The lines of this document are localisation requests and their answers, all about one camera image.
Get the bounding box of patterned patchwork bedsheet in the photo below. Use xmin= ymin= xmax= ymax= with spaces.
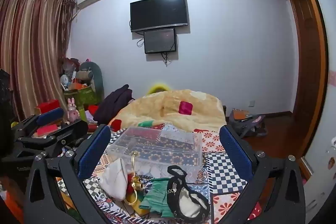
xmin=55 ymin=122 xmax=263 ymax=224

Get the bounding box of red gold ornament charm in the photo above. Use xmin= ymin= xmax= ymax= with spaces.
xmin=123 ymin=151 xmax=148 ymax=207

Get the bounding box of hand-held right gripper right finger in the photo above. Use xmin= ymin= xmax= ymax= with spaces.
xmin=219 ymin=124 xmax=307 ymax=224

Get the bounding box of yellow green plush toy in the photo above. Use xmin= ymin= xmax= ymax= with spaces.
xmin=147 ymin=82 xmax=171 ymax=95

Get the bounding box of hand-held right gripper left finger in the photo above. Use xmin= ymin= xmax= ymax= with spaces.
xmin=24 ymin=124 xmax=112 ymax=224

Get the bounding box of yellow fleece blanket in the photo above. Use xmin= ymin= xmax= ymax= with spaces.
xmin=109 ymin=89 xmax=227 ymax=133

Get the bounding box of large black television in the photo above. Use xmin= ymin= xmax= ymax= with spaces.
xmin=130 ymin=0 xmax=189 ymax=33

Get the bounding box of small black monitor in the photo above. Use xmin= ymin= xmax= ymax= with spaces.
xmin=143 ymin=28 xmax=177 ymax=54

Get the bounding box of small red flat box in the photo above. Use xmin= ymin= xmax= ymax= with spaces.
xmin=35 ymin=124 xmax=60 ymax=137

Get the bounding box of green cardboard box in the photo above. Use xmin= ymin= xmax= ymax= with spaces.
xmin=63 ymin=86 xmax=102 ymax=107

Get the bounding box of grey backpack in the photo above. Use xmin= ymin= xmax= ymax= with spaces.
xmin=229 ymin=109 xmax=269 ymax=139

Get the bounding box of pink bunny toy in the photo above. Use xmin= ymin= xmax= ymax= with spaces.
xmin=67 ymin=98 xmax=81 ymax=124

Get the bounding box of white cloth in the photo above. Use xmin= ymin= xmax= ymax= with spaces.
xmin=98 ymin=158 xmax=132 ymax=201

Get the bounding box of black strap bag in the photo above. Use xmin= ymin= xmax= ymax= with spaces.
xmin=167 ymin=165 xmax=211 ymax=222

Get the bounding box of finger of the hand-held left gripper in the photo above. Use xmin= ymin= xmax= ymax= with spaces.
xmin=10 ymin=108 xmax=65 ymax=136
xmin=14 ymin=120 xmax=89 ymax=151

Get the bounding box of dark jacket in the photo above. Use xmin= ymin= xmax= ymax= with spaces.
xmin=93 ymin=84 xmax=135 ymax=125

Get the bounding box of green knitted cloth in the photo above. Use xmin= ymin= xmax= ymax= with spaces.
xmin=139 ymin=177 xmax=175 ymax=218

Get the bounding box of clear plastic storage box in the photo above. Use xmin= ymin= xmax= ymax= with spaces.
xmin=106 ymin=127 xmax=203 ymax=183

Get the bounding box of pile of toys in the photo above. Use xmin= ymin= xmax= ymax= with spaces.
xmin=60 ymin=57 xmax=93 ymax=91

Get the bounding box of striped brown curtain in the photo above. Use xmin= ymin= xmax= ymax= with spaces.
xmin=0 ymin=0 xmax=76 ymax=123

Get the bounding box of wooden door frame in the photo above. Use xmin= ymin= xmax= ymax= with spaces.
xmin=286 ymin=0 xmax=330 ymax=161

